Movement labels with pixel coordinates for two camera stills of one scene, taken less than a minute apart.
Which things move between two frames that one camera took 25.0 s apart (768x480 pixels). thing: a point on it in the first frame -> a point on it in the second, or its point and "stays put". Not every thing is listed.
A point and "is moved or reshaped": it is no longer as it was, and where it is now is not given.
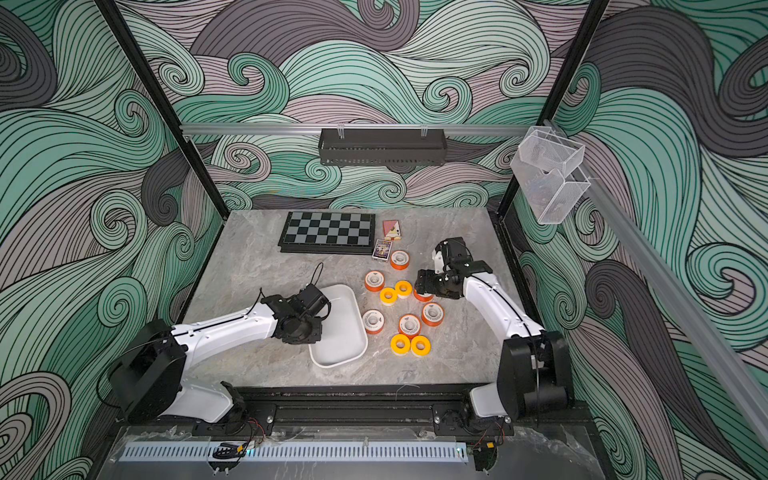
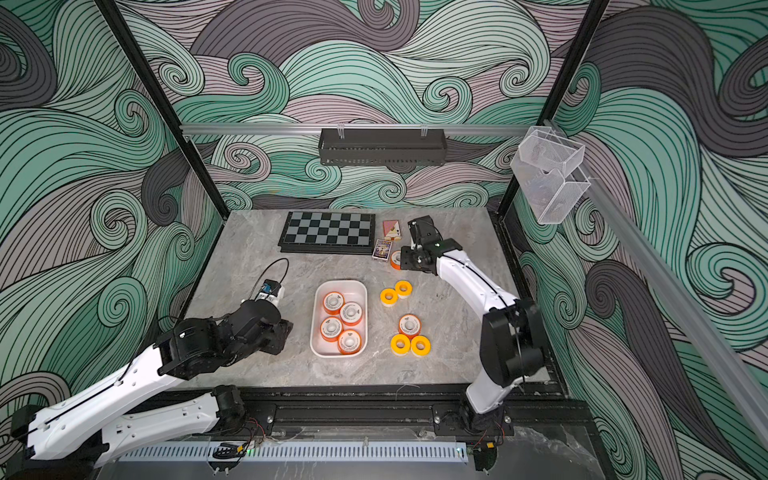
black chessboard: x=328 y=233 stays put
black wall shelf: x=382 y=146 stays put
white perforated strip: x=132 y=452 stays put
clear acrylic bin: x=547 y=170 stays put
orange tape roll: x=423 y=297 -> x=351 y=313
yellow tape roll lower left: x=400 y=344 stays put
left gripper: x=317 y=333 -> x=280 y=336
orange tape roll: x=410 y=326 stays put
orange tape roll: x=432 y=314 -> x=349 y=342
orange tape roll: x=373 y=321 -> x=330 y=328
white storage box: x=344 y=332 is moved or reshaped
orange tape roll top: x=400 y=260 stays put
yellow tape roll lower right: x=420 y=346 stays put
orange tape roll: x=374 y=280 -> x=332 y=302
